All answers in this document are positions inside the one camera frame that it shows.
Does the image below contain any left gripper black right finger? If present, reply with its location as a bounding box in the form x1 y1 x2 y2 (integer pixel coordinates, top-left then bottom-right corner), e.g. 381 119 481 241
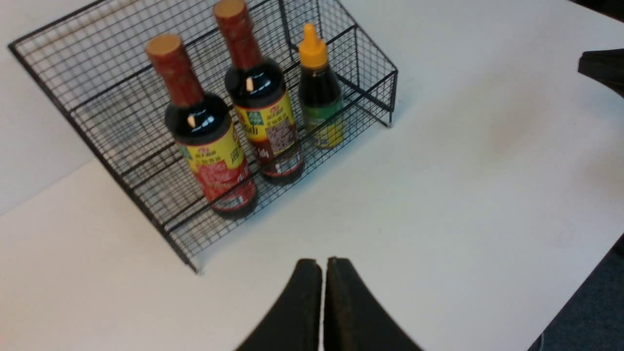
323 257 421 351

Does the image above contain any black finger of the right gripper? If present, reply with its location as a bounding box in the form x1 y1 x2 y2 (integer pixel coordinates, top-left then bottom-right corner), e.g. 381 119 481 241
578 48 624 97

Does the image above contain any brown-label soy sauce bottle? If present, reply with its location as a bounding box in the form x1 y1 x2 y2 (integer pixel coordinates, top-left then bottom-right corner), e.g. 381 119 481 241
213 0 305 185

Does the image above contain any red-label soy sauce bottle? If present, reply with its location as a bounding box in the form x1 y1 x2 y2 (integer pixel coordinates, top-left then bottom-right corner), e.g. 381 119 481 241
145 34 258 218

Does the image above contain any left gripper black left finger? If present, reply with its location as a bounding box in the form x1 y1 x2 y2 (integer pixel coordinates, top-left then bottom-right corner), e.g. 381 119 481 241
237 258 323 351

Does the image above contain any small green-label yellow-cap bottle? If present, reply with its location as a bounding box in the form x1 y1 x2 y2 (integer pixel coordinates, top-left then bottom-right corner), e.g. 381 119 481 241
298 23 345 149

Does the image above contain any black wire mesh rack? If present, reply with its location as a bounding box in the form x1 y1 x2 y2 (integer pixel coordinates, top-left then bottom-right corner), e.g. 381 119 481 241
8 0 399 273

